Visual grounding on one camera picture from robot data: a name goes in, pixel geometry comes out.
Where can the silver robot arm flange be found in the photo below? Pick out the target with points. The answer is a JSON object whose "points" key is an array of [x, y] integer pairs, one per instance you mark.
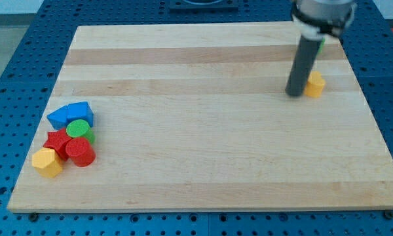
{"points": [[317, 18]]}

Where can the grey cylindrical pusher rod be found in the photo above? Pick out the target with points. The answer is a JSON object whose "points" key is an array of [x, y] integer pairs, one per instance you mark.
{"points": [[303, 62]]}

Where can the blue pentagon block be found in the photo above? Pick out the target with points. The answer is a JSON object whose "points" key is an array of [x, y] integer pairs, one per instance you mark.
{"points": [[80, 110]]}

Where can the green cylinder block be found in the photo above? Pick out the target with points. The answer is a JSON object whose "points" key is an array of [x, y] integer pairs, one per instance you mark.
{"points": [[80, 129]]}

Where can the yellow heart block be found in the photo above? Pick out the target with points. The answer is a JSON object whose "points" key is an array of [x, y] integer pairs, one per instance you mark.
{"points": [[315, 85]]}

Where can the wooden board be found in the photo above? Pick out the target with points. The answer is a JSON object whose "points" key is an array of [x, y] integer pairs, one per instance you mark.
{"points": [[195, 118]]}

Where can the red star block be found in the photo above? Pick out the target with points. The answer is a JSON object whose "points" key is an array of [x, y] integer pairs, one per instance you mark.
{"points": [[58, 140]]}

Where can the yellow hexagon block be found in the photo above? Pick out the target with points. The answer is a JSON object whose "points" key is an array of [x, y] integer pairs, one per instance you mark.
{"points": [[47, 162]]}

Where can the blue triangle block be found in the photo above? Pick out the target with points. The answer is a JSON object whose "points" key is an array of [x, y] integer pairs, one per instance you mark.
{"points": [[58, 118]]}

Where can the red cylinder block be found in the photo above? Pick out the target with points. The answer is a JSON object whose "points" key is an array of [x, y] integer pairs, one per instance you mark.
{"points": [[80, 151]]}

